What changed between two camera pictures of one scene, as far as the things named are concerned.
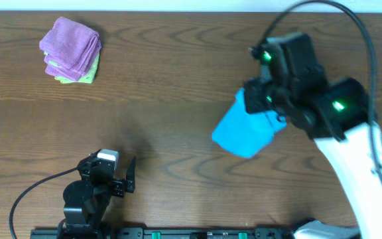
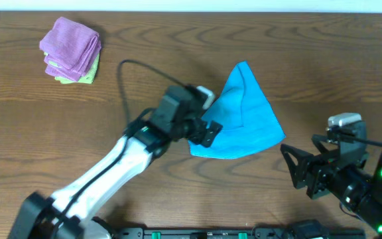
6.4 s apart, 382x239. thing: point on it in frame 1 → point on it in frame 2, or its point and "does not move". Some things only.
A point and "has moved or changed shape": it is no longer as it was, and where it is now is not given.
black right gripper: [250, 89] → [319, 168]
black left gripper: [119, 185] → [211, 133]
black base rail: [162, 233] does not move
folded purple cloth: [71, 46] does not move
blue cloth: [246, 134] has moved or changed shape
